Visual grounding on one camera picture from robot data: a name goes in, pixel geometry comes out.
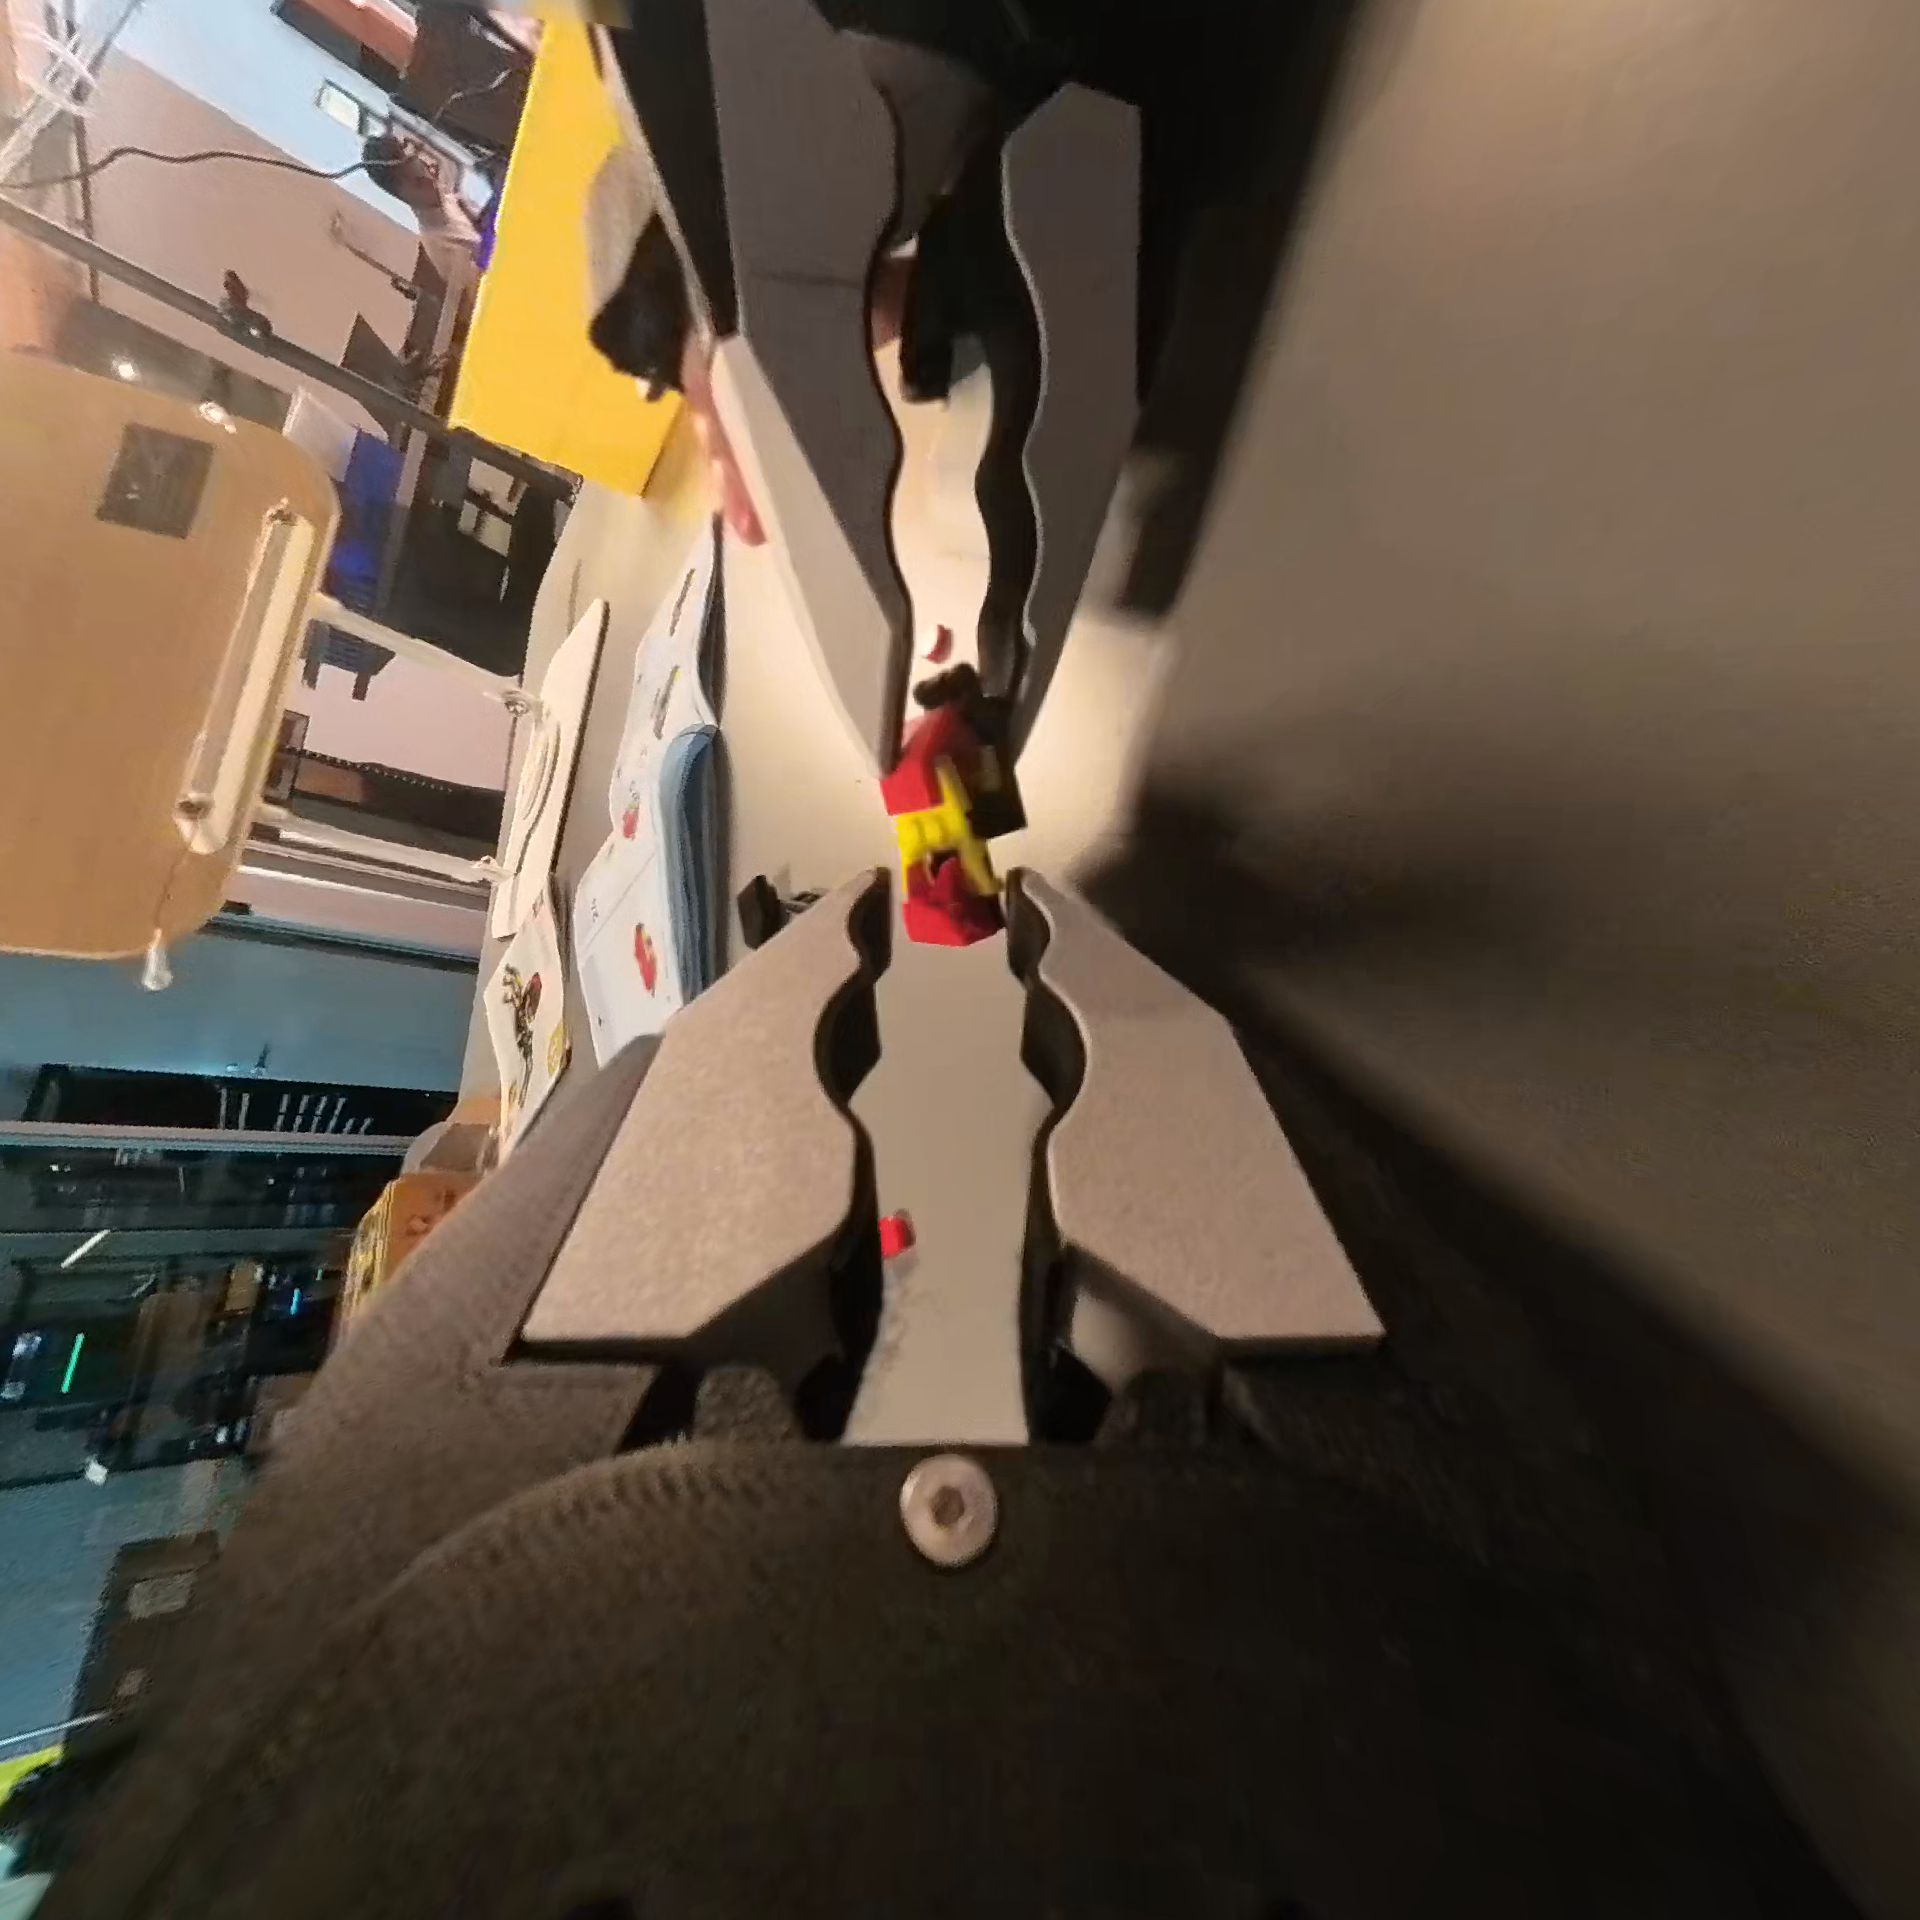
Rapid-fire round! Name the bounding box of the red yellow lego body assembly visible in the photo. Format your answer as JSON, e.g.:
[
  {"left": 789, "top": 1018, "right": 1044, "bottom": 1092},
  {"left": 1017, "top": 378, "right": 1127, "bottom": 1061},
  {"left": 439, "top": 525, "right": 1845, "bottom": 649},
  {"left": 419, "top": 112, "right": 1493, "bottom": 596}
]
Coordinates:
[{"left": 877, "top": 668, "right": 1034, "bottom": 952}]

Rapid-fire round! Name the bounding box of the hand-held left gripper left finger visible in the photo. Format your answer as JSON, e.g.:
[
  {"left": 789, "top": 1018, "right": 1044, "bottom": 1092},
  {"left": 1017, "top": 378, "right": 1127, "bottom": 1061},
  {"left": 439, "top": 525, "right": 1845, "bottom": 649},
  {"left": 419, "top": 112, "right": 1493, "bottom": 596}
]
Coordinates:
[{"left": 516, "top": 866, "right": 897, "bottom": 1412}]

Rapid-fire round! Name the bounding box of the yellow plastic bin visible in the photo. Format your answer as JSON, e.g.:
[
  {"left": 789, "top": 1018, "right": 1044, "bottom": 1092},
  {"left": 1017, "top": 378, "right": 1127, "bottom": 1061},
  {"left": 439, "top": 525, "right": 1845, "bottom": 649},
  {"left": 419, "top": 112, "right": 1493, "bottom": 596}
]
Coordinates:
[{"left": 449, "top": 17, "right": 714, "bottom": 501}]

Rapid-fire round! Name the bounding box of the lego instruction booklet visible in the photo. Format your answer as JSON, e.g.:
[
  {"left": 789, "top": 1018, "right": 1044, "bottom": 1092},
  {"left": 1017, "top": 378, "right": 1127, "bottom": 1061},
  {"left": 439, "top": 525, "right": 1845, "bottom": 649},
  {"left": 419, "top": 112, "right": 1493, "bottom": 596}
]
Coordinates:
[
  {"left": 483, "top": 885, "right": 577, "bottom": 1161},
  {"left": 570, "top": 516, "right": 732, "bottom": 1070}
]

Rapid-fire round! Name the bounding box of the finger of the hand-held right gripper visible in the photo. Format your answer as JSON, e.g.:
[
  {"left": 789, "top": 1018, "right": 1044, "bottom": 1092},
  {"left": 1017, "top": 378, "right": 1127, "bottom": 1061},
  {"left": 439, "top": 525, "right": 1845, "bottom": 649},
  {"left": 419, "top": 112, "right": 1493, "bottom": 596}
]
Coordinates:
[
  {"left": 975, "top": 82, "right": 1146, "bottom": 752},
  {"left": 703, "top": 0, "right": 916, "bottom": 771}
]

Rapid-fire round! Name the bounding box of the person's right hand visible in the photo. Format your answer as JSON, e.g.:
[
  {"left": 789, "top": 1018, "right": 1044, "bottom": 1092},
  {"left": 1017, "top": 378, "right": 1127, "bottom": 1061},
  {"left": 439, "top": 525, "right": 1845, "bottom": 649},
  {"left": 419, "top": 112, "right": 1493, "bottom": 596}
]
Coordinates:
[{"left": 682, "top": 336, "right": 771, "bottom": 544}]

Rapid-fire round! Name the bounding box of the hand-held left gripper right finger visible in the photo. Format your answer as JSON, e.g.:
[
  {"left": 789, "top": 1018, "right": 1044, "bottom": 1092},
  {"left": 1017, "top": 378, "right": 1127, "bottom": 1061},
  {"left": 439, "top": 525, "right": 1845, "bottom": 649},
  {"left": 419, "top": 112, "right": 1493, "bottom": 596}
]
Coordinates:
[{"left": 1001, "top": 866, "right": 1386, "bottom": 1412}]

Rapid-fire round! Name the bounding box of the closed lego instruction booklet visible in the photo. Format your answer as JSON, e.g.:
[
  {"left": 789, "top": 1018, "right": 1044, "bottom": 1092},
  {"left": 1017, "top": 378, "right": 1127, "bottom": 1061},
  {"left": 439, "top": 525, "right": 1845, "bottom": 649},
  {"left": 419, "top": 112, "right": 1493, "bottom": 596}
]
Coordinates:
[{"left": 483, "top": 885, "right": 577, "bottom": 1161}]

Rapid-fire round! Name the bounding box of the colourful cardboard lego box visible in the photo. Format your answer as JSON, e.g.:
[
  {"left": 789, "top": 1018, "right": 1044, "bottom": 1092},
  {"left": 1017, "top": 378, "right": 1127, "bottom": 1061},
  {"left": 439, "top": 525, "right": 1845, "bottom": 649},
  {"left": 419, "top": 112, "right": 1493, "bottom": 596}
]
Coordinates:
[{"left": 342, "top": 1088, "right": 506, "bottom": 1329}]

